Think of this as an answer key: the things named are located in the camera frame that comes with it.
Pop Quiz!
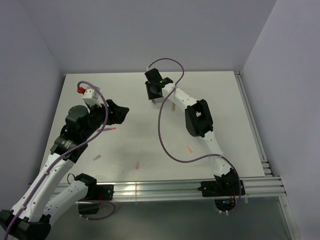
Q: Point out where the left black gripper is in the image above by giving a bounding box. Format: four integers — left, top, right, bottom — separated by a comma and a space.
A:
81, 99, 129, 139

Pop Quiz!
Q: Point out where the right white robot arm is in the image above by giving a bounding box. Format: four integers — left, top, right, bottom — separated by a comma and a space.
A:
144, 68, 241, 195

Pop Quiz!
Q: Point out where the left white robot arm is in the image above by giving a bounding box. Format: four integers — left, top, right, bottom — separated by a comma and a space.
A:
0, 99, 129, 240

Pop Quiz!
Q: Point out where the red highlighter pen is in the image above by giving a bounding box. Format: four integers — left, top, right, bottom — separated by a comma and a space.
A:
103, 127, 117, 132

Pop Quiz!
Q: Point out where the purple pen cap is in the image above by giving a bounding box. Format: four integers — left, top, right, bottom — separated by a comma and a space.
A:
92, 154, 101, 161

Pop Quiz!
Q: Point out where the red pen cap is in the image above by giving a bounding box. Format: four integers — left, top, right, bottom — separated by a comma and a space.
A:
135, 161, 140, 170

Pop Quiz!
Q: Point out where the orange pen cap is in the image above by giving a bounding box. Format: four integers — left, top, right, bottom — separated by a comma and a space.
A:
186, 146, 193, 153

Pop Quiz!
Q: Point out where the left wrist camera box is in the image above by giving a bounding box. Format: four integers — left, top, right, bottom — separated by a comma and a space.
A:
77, 86, 102, 107

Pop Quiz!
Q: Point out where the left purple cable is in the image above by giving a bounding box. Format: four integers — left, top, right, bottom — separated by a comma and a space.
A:
3, 80, 116, 236

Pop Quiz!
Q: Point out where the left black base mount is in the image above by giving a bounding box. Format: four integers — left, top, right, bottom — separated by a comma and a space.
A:
78, 184, 116, 221

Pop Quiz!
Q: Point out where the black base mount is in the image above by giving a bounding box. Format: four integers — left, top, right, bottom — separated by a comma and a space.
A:
197, 178, 246, 213
78, 184, 116, 221

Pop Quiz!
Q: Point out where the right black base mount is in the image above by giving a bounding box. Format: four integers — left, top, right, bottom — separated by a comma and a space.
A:
197, 178, 246, 213

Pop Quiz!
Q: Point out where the aluminium right side rail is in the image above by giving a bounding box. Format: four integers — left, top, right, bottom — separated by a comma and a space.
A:
233, 71, 273, 177

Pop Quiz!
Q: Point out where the aluminium rail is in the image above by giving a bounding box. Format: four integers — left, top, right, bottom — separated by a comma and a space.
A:
97, 177, 287, 203
233, 71, 273, 177

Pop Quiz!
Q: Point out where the aluminium front rail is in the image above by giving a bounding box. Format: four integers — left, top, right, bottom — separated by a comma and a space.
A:
97, 177, 287, 203

